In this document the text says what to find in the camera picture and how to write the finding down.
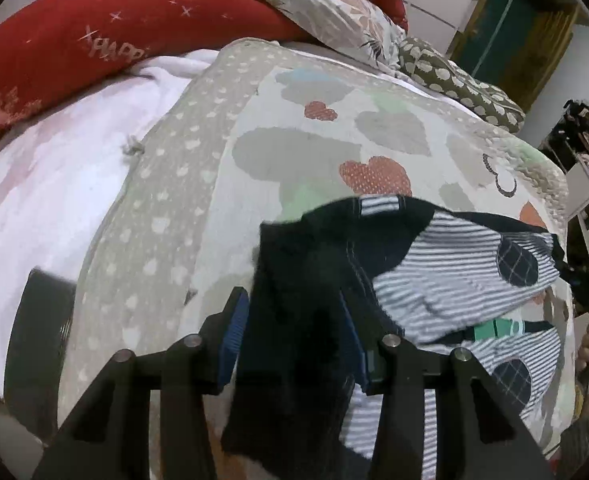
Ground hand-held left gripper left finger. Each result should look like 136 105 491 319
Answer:
32 287 250 480

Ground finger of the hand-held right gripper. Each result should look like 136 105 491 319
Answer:
556 259 589 297

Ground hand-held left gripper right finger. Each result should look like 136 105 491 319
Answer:
338 291 555 480

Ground black and striped pants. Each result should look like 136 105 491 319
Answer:
221 195 568 480

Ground person's right forearm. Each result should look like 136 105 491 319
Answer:
557 406 589 480

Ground cluttered white shelf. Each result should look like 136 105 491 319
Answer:
538 99 589 267

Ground heart printed quilt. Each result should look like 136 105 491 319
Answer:
57 37 575 461

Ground black round object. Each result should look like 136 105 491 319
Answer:
5 267 78 445

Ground olive pillow with white print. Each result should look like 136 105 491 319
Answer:
398 36 526 135

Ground white and pink bed sheet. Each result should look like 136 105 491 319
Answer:
0 50 225 401

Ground floral leaf print pillow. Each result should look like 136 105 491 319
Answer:
238 0 407 68

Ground green door with wooden frame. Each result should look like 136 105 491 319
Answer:
448 0 581 111

